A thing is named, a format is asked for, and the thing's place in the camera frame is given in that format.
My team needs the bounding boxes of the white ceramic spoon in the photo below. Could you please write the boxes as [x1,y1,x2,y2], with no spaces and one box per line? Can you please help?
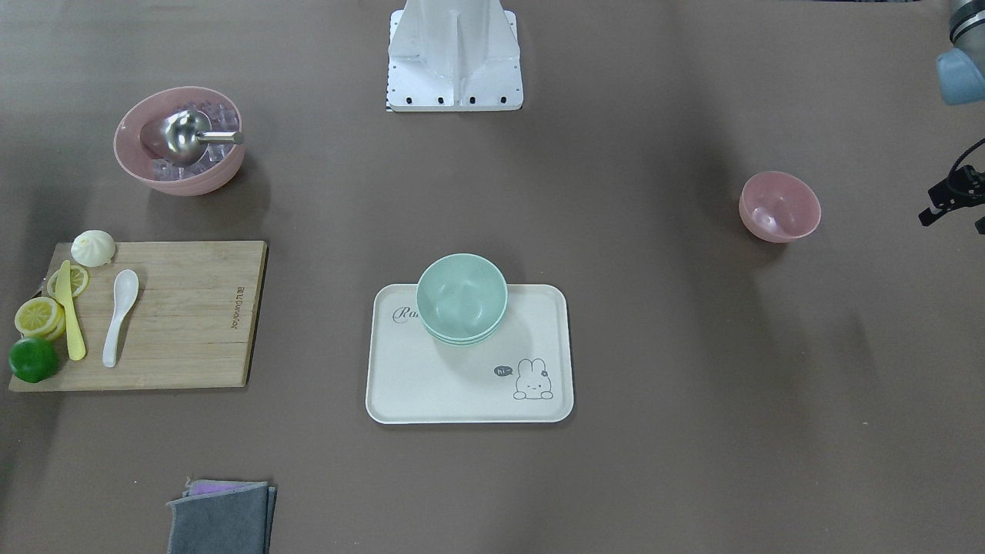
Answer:
[102,268,140,368]

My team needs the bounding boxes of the small pink bowl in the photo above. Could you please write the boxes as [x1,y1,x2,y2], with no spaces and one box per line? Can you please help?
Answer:
[738,171,822,243]

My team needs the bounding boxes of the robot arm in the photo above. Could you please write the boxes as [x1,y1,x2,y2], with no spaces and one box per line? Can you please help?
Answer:
[918,1,984,227]

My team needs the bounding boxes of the purple folded cloth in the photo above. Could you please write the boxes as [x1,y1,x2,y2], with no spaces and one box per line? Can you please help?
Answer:
[182,479,269,497]

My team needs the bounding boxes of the green stacked bowls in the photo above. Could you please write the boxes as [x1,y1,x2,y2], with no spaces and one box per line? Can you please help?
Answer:
[416,253,508,345]

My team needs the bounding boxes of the metal ice scoop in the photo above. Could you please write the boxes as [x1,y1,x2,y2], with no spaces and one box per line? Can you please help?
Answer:
[139,109,244,168]

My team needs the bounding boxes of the pink bowl with ice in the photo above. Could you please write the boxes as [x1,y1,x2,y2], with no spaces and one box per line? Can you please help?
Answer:
[113,85,245,196]

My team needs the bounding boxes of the grey folded cloth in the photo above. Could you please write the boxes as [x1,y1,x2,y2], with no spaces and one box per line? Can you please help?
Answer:
[168,485,277,553]

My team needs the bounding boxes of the lemon slice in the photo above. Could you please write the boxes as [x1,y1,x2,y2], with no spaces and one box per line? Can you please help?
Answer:
[45,264,89,298]

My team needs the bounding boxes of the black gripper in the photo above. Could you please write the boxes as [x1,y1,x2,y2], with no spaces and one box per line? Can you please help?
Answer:
[918,165,984,227]

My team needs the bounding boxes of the yellow plastic knife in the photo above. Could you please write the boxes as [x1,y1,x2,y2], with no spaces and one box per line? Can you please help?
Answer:
[54,260,87,361]

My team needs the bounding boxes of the cream rabbit tray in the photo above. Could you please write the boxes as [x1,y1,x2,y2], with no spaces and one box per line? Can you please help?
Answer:
[365,284,576,425]

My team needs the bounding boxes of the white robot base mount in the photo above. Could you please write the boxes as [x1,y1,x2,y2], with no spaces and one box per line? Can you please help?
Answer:
[385,1,524,112]

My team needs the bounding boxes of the green lime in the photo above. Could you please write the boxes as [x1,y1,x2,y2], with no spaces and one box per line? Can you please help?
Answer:
[8,336,59,383]

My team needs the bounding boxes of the wooden cutting board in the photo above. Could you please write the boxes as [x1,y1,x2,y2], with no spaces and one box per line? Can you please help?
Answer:
[9,241,268,392]

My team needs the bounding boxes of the half lemon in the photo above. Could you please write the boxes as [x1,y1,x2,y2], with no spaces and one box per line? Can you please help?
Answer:
[14,297,66,341]

